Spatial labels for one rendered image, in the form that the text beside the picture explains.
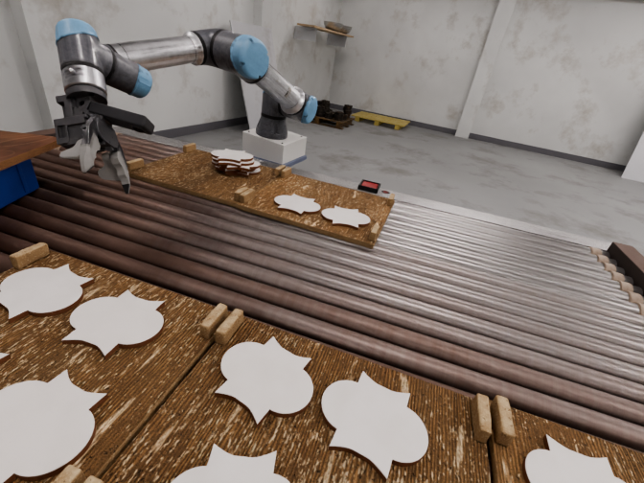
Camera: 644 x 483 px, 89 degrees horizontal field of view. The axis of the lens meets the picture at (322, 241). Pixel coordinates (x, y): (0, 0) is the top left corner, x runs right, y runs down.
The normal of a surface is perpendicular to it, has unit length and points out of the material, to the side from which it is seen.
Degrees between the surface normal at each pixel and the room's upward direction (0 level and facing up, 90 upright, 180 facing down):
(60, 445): 0
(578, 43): 90
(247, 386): 0
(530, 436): 0
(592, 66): 90
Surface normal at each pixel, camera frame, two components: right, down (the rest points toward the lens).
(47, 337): 0.14, -0.85
